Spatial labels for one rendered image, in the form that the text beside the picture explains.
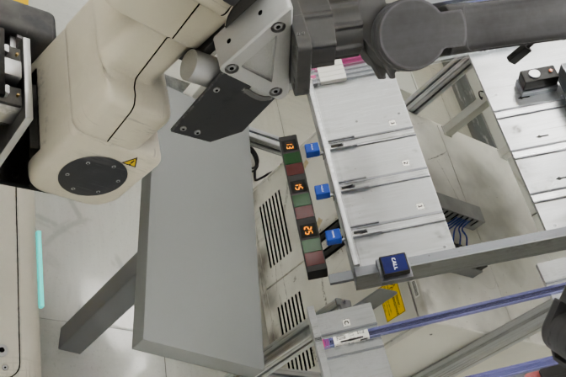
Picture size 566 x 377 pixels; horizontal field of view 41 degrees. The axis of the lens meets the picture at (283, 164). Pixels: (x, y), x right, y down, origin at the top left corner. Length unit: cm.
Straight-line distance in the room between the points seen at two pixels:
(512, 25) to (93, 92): 56
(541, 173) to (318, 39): 89
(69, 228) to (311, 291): 66
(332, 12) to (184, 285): 67
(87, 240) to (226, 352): 84
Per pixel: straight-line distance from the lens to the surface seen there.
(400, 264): 142
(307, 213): 154
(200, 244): 141
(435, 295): 179
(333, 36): 82
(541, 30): 92
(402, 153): 161
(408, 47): 83
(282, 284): 214
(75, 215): 210
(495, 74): 177
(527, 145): 166
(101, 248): 208
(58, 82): 120
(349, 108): 168
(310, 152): 160
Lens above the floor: 158
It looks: 35 degrees down
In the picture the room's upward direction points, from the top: 47 degrees clockwise
